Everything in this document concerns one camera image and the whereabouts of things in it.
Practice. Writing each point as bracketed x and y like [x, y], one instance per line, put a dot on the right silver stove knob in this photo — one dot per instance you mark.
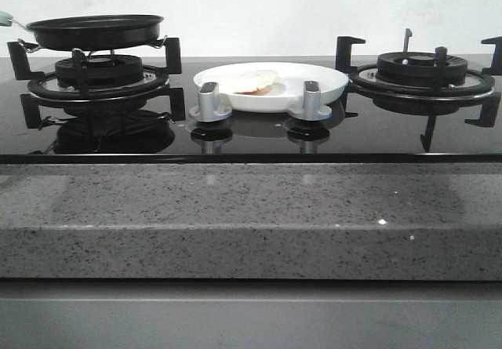
[311, 109]

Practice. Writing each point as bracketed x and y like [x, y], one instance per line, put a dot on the white plate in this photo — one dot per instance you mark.
[284, 88]

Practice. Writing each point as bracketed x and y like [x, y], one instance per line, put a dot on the left silver stove knob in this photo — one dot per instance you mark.
[210, 107]

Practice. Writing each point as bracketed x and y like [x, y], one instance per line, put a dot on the black frying pan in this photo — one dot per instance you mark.
[96, 33]

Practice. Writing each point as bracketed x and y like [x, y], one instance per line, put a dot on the silver stove knob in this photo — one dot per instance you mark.
[311, 109]
[210, 107]

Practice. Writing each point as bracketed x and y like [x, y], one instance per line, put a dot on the right black gas burner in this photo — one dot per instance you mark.
[418, 69]

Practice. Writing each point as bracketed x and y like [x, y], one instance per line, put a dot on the left black gas burner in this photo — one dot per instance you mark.
[102, 71]

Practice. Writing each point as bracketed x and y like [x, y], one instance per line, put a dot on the right black pan support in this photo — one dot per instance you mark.
[478, 89]

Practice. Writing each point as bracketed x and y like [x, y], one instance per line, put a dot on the black glass cooktop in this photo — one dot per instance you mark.
[362, 129]

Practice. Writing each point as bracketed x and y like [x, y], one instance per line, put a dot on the black pan support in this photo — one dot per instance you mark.
[478, 89]
[90, 104]

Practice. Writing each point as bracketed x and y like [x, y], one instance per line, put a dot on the black gas burner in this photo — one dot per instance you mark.
[418, 69]
[102, 71]

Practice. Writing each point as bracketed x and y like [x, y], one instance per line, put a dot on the left black pan support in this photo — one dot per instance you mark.
[90, 104]

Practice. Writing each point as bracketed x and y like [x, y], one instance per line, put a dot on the fried egg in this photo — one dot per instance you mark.
[252, 81]

